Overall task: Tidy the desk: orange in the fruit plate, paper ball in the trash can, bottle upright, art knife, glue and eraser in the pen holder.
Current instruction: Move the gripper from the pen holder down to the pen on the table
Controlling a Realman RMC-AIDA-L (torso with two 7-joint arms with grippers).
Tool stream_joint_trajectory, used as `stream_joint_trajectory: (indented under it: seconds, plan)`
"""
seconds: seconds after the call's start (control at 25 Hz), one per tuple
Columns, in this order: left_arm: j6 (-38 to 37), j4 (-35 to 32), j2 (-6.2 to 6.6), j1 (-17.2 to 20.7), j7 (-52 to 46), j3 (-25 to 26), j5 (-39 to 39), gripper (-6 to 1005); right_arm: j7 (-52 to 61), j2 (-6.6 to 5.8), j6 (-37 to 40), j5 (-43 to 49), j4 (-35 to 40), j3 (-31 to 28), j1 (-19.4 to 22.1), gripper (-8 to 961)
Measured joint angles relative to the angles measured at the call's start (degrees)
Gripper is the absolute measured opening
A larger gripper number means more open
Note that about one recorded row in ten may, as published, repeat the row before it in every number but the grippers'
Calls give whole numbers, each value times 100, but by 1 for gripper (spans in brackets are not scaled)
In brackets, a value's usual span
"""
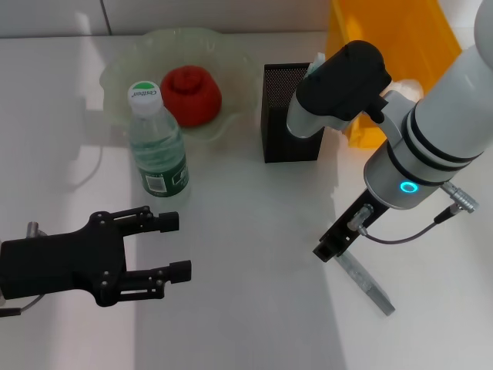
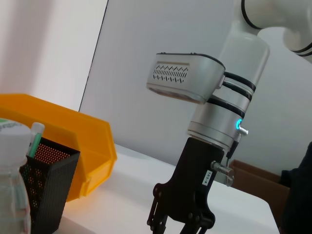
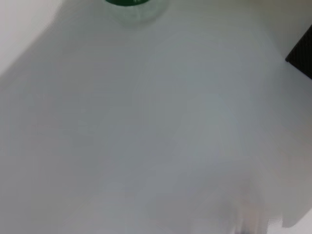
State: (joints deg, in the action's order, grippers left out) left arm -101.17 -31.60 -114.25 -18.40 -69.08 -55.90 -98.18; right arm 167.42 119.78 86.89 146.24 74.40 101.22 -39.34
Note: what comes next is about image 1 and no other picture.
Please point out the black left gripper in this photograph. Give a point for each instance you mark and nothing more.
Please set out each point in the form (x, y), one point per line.
(65, 262)

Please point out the green white toothbrush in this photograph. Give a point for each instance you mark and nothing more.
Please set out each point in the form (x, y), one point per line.
(317, 64)

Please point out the white paper ball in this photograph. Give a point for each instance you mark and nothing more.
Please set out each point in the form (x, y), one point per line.
(408, 90)

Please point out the yellow plastic bin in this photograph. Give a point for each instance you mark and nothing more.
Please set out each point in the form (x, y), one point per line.
(416, 38)

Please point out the black mesh pen holder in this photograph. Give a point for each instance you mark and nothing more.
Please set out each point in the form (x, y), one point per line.
(277, 131)

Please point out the clear green-label water bottle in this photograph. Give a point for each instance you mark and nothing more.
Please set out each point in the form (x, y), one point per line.
(158, 154)

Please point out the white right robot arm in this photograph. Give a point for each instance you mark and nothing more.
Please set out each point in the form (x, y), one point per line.
(443, 127)

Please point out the grey pen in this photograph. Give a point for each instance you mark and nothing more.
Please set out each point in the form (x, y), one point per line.
(364, 279)

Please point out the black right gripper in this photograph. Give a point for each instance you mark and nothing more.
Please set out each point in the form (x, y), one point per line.
(358, 219)

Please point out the red-orange knitted orange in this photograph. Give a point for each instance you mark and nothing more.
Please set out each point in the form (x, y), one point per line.
(192, 100)

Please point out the pale green glass fruit plate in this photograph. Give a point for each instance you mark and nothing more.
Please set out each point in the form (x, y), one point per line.
(231, 77)

